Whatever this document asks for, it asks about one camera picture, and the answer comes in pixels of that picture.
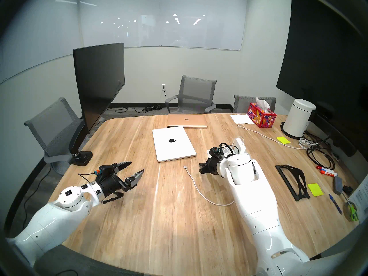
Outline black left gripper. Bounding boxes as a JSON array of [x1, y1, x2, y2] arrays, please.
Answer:
[[96, 161, 145, 197]]

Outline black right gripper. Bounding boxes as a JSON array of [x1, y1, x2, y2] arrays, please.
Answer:
[[198, 156, 224, 176]]

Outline white MacBook charging cable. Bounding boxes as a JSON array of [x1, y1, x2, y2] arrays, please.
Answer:
[[184, 137, 245, 206]]

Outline silver closed MacBook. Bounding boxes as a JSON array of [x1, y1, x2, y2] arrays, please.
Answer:
[[152, 126, 197, 163]]

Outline gold closed MacBook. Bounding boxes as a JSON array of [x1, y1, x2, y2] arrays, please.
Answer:
[[167, 114, 208, 128]]

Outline white power adapter brick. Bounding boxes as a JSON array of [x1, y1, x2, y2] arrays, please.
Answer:
[[232, 137, 246, 155]]

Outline white paper napkin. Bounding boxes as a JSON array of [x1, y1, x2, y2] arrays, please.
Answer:
[[230, 114, 256, 125]]

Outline grey mesh office chair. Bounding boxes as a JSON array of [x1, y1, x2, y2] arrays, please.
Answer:
[[233, 94, 276, 114], [24, 97, 87, 175], [165, 75, 217, 114]]

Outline floral red tissue box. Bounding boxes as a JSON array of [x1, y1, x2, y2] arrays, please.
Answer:
[[248, 97, 277, 129]]

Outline black laptop stand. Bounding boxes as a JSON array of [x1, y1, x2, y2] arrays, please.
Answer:
[[275, 164, 311, 201]]

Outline black curved desktop monitor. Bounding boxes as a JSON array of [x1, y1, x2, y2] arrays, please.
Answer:
[[73, 43, 125, 134]]

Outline white cylindrical bin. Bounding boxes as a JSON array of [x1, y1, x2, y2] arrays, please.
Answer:
[[280, 98, 317, 140]]

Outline blue pen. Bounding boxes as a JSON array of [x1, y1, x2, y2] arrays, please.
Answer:
[[329, 194, 343, 215]]

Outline black video bar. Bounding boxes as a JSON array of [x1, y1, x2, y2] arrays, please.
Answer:
[[309, 110, 357, 158]]

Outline white printed paper sheet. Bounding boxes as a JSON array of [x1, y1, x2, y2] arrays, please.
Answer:
[[349, 182, 368, 224]]

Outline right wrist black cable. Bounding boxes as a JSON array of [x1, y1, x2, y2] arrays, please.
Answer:
[[214, 143, 239, 157]]

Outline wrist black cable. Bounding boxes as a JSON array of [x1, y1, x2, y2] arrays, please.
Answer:
[[214, 143, 239, 157], [77, 168, 103, 184]]

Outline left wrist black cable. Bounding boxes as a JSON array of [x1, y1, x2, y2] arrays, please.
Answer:
[[77, 168, 103, 184]]

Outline black floor cable bundle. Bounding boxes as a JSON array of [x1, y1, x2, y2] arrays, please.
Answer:
[[108, 104, 164, 113]]

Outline long white cable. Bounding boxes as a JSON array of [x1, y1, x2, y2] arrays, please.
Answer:
[[237, 125, 320, 150]]

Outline coiled black cable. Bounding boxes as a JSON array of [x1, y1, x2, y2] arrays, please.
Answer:
[[306, 135, 336, 170]]

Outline green handled scissors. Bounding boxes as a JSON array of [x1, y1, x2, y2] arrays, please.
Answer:
[[346, 199, 358, 222], [344, 202, 359, 221]]

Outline glass wall whiteboard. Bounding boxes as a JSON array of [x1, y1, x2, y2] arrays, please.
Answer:
[[0, 0, 82, 85], [79, 0, 248, 51]]

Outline large black wall television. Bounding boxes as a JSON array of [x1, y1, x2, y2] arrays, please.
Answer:
[[275, 0, 368, 158]]

